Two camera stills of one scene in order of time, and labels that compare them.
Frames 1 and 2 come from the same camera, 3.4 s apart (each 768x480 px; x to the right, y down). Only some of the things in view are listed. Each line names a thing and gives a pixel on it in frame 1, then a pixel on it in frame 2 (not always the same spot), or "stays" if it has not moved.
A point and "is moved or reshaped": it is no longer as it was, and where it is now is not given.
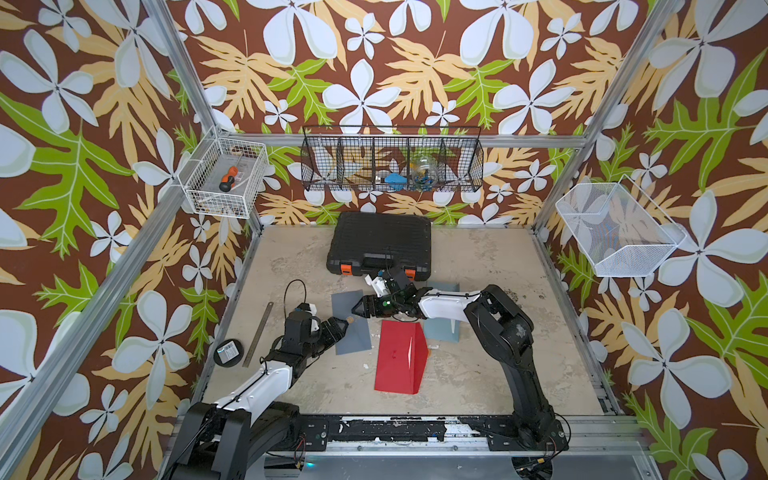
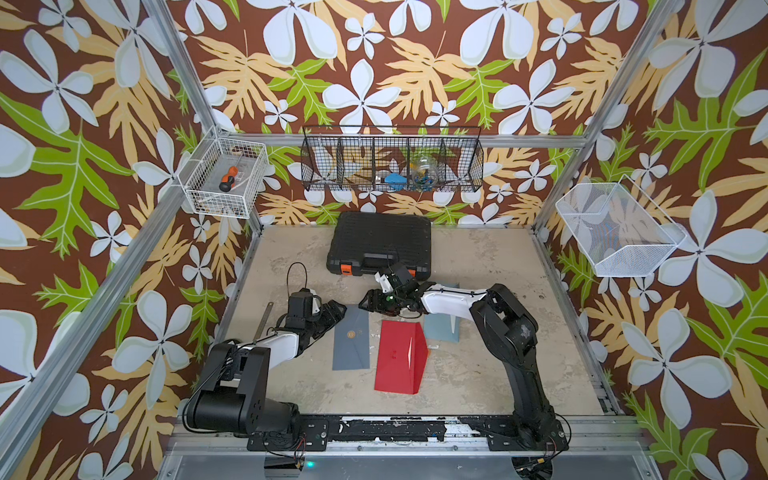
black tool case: (367, 243) stays
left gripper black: (334, 328) -> (331, 320)
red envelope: (401, 357) stays
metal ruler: (258, 334) stays
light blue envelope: (439, 330) stays
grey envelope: (356, 336) is moved or reshaped
